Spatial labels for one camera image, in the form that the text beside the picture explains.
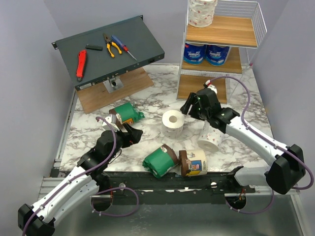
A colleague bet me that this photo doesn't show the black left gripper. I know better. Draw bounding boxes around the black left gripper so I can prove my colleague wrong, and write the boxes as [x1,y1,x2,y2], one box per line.
[107,122,143,162]

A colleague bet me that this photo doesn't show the floral paper roll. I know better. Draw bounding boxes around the floral paper roll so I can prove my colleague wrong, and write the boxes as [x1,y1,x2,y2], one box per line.
[188,0,218,28]
[197,122,224,152]
[161,110,185,139]

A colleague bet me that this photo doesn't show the blue white paper towel roll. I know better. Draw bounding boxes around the blue white paper towel roll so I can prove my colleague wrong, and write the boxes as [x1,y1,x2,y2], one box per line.
[205,45,231,66]

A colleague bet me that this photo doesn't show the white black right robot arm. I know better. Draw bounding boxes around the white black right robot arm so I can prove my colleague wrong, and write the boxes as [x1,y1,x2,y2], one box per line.
[180,88,306,194]

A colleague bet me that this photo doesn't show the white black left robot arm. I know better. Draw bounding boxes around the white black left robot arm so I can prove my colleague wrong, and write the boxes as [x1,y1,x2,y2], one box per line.
[18,123,143,236]

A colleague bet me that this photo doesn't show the green wrapped roll near left arm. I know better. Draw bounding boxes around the green wrapped roll near left arm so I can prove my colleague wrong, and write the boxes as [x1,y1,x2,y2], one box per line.
[109,102,145,128]

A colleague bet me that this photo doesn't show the floral paper roll on shelf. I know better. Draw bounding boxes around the floral paper roll on shelf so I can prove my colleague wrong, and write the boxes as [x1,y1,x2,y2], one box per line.
[188,0,218,28]

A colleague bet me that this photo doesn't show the green brown wrapped roll front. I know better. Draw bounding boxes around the green brown wrapped roll front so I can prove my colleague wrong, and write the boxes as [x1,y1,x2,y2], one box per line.
[142,144,179,178]

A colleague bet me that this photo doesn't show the wooden board under chassis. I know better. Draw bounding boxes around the wooden board under chassis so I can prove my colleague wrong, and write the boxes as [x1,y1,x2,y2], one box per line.
[76,68,154,114]

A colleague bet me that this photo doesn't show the cream cartoon wrapped roll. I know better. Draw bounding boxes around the cream cartoon wrapped roll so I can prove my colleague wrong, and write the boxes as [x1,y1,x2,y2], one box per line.
[179,149,208,177]

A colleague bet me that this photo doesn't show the blue red screwdriver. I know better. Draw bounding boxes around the blue red screwdriver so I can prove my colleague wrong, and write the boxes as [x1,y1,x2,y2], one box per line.
[111,35,137,60]

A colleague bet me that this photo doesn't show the dark grey rack server chassis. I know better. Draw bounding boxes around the dark grey rack server chassis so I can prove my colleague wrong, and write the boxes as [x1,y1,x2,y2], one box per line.
[52,16,165,91]

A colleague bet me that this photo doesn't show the black bit holder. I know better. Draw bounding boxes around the black bit holder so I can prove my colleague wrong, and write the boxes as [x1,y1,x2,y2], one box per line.
[85,44,103,51]

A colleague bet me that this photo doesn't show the red utility knife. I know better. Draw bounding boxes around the red utility knife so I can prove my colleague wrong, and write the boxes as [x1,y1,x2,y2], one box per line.
[76,50,87,82]

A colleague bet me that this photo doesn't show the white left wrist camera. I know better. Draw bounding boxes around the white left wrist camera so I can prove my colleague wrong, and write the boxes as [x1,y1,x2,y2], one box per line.
[102,114,119,132]

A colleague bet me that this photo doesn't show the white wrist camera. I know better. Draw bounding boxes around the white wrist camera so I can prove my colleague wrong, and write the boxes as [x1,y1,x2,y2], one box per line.
[203,80,218,94]
[102,114,119,132]

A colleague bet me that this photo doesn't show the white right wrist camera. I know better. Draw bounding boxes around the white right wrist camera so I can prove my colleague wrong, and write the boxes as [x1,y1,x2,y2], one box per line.
[203,80,218,94]

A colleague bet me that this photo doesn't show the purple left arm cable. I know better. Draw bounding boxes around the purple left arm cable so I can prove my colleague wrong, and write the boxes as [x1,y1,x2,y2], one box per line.
[22,116,139,236]

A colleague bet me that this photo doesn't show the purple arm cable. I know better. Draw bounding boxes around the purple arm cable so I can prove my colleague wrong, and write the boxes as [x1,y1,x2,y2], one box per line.
[22,116,139,236]
[209,75,315,215]

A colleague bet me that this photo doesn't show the white wire wooden shelf rack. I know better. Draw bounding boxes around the white wire wooden shelf rack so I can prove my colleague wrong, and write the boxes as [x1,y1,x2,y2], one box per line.
[177,0,267,103]

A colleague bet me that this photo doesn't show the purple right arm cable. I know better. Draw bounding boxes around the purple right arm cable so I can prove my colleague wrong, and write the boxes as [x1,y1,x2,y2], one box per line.
[209,75,315,215]

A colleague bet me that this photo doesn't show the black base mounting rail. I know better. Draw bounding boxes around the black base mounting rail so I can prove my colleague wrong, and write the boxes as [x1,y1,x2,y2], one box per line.
[91,171,255,209]

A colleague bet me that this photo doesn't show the yellow handled pliers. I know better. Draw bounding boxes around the yellow handled pliers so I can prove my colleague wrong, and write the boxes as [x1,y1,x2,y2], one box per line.
[103,33,122,58]

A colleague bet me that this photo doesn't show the aluminium extrusion rail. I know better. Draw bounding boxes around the aluminium extrusion rail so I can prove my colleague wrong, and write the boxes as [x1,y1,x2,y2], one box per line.
[38,177,300,199]

